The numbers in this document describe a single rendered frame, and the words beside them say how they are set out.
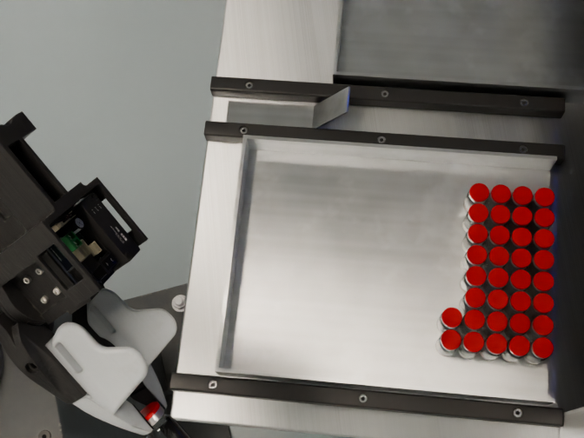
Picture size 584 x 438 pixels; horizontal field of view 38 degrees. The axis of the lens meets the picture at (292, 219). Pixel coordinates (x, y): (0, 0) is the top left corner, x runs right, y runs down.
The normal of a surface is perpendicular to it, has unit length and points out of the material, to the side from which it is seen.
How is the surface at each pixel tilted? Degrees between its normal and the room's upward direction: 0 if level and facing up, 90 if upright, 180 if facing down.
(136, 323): 40
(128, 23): 0
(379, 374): 0
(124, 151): 0
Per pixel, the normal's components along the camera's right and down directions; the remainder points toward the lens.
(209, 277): -0.06, -0.29
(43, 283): -0.25, 0.41
